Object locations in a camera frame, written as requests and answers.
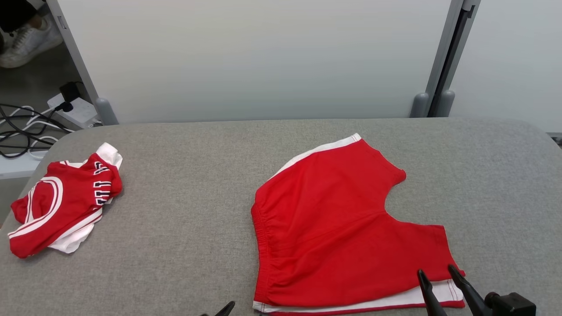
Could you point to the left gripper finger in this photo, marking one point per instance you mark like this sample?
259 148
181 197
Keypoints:
227 309

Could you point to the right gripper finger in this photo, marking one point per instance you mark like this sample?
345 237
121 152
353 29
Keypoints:
472 298
432 300

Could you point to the red shorts white side stripe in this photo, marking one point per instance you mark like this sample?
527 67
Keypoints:
333 228

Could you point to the red white jersey shirt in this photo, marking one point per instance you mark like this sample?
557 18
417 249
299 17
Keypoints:
66 206

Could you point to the long white power strip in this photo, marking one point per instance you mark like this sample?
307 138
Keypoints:
17 166

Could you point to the black plug adapter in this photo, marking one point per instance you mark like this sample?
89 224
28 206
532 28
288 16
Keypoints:
69 91

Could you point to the white sneaker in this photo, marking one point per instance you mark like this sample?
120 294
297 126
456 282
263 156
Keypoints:
26 44

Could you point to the dark trouser leg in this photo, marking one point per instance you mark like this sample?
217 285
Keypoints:
15 13

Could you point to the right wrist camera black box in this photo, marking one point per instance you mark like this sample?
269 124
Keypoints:
511 305

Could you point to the grey partition post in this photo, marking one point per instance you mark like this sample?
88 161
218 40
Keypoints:
446 103
420 105
105 112

